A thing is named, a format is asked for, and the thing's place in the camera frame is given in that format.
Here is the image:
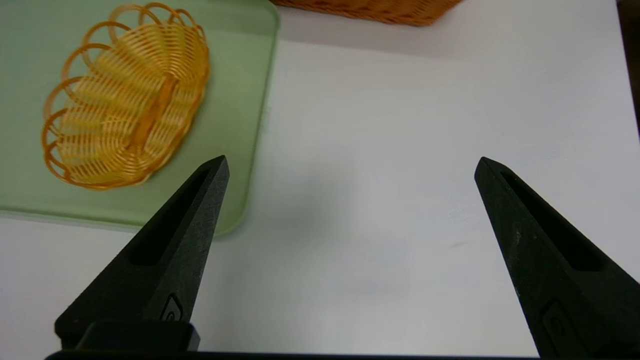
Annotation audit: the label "orange wicker basket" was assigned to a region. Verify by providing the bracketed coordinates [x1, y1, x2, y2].
[270, 0, 463, 27]

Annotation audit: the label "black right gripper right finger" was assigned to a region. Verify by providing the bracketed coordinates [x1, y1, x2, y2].
[474, 156, 640, 357]

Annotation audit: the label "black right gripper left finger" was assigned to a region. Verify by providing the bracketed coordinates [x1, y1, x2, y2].
[54, 155, 231, 351]

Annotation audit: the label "small yellow oval wicker basket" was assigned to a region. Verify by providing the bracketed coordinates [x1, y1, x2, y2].
[41, 2, 211, 191]

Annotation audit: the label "light green plastic tray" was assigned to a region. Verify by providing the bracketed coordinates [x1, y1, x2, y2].
[0, 0, 281, 237]

